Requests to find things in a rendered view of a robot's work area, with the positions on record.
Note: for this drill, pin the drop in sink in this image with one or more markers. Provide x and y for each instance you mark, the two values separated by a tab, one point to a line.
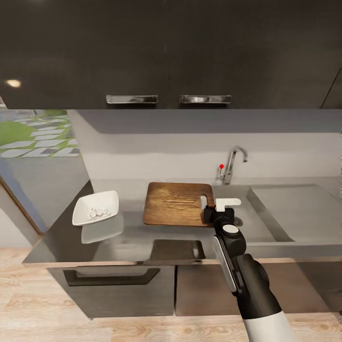
282	214

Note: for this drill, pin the bowl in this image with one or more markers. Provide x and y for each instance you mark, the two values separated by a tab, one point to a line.
107	201

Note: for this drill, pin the fixed window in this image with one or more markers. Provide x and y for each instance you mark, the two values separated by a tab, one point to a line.
41	167

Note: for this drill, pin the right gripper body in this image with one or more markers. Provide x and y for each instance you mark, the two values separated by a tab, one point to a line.
211	215

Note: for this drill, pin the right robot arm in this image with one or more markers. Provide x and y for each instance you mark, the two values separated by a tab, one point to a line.
263	317

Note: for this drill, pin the cutting board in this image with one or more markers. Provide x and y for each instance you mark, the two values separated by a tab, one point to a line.
177	204

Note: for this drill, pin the dishwasher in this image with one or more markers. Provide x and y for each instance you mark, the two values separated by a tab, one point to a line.
119	291

